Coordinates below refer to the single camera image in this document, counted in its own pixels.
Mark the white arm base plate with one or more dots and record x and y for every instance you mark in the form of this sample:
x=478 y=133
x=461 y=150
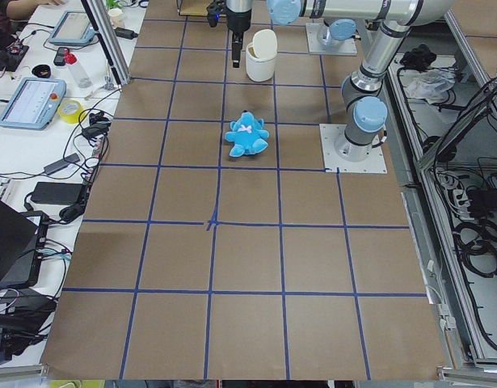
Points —
x=341 y=156

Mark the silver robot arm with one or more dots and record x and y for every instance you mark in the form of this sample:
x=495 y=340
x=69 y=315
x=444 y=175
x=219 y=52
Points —
x=366 y=113
x=343 y=26

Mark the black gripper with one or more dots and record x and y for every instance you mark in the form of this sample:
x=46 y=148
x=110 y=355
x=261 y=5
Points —
x=236 y=22

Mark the aluminium frame post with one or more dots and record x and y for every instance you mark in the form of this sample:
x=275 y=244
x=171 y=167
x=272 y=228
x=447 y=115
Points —
x=97 y=14

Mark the blue plush toy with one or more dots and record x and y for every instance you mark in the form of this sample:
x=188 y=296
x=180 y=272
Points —
x=248 y=135

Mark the white trash can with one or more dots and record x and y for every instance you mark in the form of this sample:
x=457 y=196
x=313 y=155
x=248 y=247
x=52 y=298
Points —
x=261 y=55

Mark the black power brick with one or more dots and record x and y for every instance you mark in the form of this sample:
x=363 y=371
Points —
x=52 y=193

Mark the blue teach pendant tablet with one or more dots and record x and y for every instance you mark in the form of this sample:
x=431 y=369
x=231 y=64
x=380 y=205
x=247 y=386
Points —
x=34 y=103

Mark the black power adapter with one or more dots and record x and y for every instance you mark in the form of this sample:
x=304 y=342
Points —
x=125 y=33

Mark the black phone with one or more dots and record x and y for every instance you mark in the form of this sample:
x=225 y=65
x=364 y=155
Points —
x=59 y=59

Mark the yellow tape roll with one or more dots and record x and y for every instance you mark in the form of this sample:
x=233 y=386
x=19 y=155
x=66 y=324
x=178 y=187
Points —
x=70 y=111

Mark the red capped plastic bottle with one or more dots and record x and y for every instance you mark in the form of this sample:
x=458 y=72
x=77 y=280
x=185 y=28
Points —
x=77 y=71

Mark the paper cup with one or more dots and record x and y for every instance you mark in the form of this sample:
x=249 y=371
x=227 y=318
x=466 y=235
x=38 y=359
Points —
x=117 y=17

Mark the black laptop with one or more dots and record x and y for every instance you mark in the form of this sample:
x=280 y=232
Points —
x=22 y=236

